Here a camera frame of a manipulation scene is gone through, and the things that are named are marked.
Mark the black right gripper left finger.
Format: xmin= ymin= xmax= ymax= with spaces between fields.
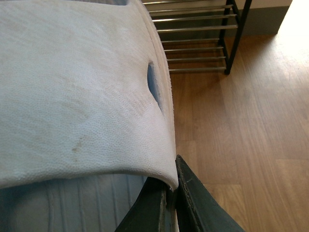
xmin=116 ymin=177 xmax=172 ymax=232

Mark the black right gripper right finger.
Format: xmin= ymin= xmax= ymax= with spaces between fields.
xmin=176 ymin=155 xmax=244 ymax=232

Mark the black metal shoe rack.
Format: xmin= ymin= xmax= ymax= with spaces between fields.
xmin=142 ymin=0 xmax=252 ymax=75

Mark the light blue rubber slipper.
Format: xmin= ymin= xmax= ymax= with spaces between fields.
xmin=0 ymin=0 xmax=178 ymax=232

